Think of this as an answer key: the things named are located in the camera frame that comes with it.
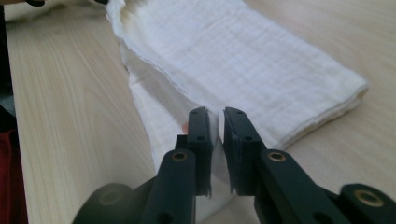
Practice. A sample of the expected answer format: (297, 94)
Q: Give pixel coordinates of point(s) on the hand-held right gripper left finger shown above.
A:
(199, 140)

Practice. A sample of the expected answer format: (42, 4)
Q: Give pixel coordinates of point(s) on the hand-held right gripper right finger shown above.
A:
(243, 149)

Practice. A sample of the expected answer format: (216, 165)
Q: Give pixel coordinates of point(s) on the white towel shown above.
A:
(233, 62)

